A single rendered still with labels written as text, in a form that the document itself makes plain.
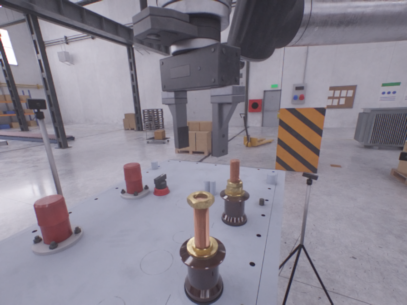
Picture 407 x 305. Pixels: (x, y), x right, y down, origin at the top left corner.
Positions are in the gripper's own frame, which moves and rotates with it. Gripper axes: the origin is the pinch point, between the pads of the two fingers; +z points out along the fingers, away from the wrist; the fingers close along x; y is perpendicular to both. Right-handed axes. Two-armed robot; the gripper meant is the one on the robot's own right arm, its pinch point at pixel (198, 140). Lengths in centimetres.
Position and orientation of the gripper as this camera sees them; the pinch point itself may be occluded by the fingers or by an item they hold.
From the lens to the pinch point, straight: 34.8
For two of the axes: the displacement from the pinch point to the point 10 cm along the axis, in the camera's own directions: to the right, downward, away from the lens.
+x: -7.0, -1.8, 6.9
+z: 0.3, 9.6, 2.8
